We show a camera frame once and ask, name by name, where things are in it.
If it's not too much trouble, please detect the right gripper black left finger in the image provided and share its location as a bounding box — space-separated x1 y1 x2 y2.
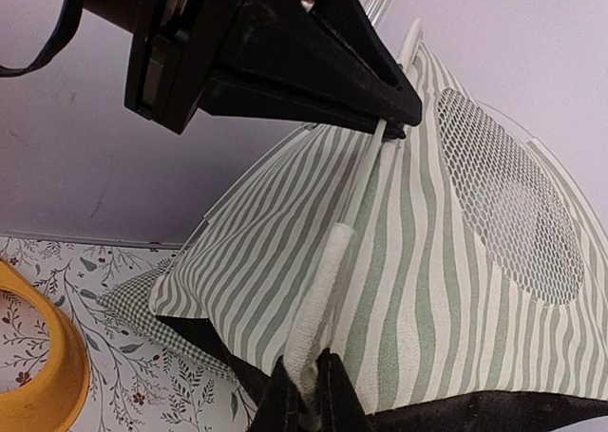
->
251 357 300 432

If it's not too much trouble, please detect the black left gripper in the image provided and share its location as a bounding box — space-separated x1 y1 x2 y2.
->
0 0 267 137

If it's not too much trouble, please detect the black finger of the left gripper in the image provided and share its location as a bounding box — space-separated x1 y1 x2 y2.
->
218 0 422 127
203 67 380 134

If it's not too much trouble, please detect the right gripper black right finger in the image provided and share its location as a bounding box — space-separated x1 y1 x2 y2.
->
317 348 374 432

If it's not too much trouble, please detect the green striped pet tent fabric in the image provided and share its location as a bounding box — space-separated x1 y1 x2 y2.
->
149 23 607 431

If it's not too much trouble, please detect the green checkered cushion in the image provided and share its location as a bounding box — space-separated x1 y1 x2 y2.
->
97 259 238 384

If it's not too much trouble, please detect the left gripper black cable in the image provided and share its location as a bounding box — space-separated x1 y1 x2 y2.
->
0 0 85 77

